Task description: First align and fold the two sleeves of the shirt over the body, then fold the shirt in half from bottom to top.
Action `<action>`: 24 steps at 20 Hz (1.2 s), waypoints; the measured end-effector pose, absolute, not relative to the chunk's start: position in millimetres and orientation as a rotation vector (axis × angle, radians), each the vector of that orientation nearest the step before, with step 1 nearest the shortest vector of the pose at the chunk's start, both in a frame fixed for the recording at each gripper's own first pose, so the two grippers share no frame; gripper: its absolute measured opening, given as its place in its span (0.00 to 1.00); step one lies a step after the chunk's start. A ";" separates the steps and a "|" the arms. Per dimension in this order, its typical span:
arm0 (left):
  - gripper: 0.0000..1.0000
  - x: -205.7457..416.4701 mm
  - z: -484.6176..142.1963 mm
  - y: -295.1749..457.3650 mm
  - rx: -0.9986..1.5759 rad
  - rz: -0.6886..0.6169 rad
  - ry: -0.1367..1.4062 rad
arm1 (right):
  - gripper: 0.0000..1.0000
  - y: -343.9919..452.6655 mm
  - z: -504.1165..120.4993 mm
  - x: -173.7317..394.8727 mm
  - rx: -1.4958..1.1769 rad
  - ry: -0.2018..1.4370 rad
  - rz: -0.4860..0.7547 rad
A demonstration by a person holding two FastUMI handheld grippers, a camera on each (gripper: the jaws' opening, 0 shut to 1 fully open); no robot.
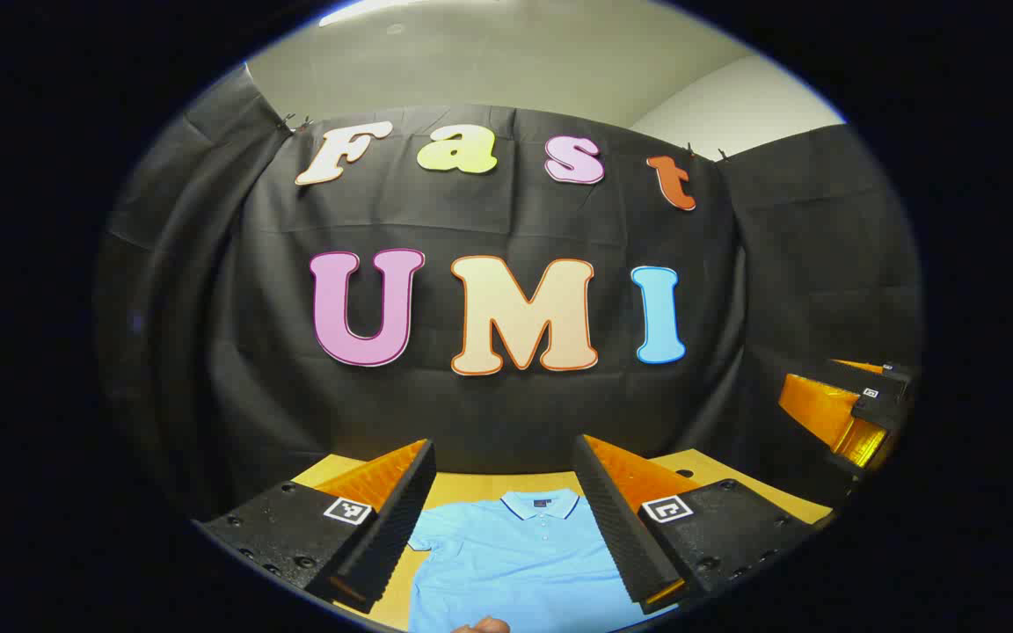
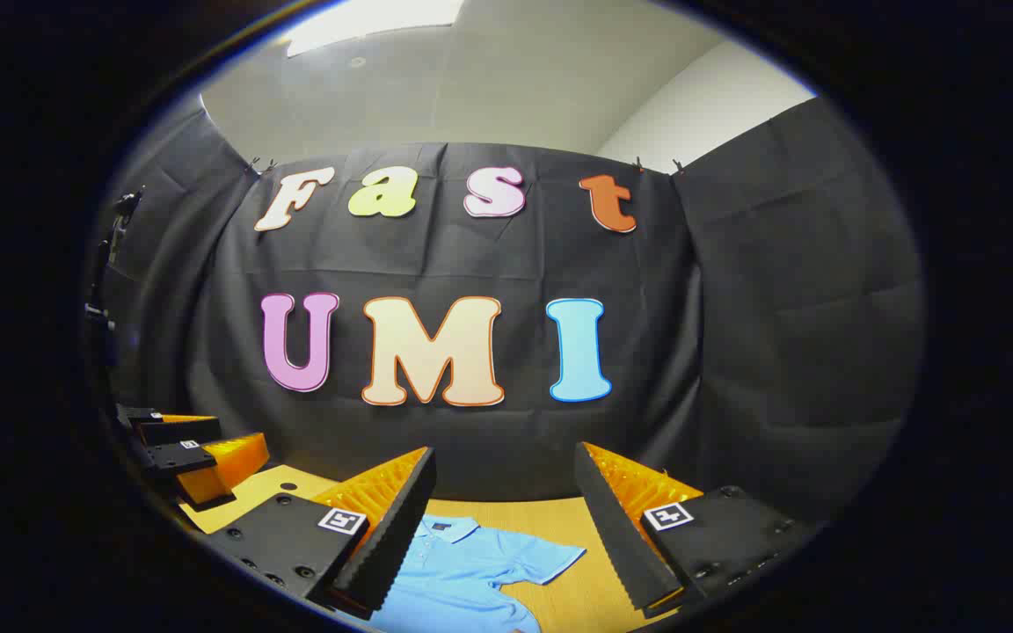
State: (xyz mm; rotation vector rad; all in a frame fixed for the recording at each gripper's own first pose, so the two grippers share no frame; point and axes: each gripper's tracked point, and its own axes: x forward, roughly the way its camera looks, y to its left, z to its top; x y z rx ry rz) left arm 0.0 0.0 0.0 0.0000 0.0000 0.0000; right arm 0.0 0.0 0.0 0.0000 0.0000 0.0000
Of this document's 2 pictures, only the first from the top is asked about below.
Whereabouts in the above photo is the black backdrop cloth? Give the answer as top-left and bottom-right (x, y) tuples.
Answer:
(93, 66), (925, 528)

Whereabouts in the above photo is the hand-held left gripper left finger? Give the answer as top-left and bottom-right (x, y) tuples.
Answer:
(193, 438), (439, 616)

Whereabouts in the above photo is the light blue T-shirt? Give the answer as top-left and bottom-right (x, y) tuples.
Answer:
(405, 488), (679, 633)

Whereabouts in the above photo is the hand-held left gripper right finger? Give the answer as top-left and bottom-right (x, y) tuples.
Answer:
(571, 433), (817, 616)

